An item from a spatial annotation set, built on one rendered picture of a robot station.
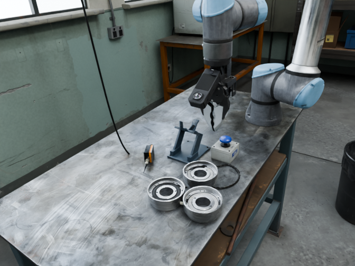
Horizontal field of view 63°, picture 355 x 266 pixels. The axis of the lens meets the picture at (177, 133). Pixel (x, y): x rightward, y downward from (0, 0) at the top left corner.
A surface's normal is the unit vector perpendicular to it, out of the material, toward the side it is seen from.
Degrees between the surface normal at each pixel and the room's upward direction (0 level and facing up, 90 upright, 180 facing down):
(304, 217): 0
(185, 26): 90
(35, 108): 90
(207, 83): 31
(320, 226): 0
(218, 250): 0
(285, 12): 90
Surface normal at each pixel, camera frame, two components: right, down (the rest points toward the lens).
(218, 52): -0.04, 0.49
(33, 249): -0.05, -0.87
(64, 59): 0.83, 0.23
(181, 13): -0.56, 0.42
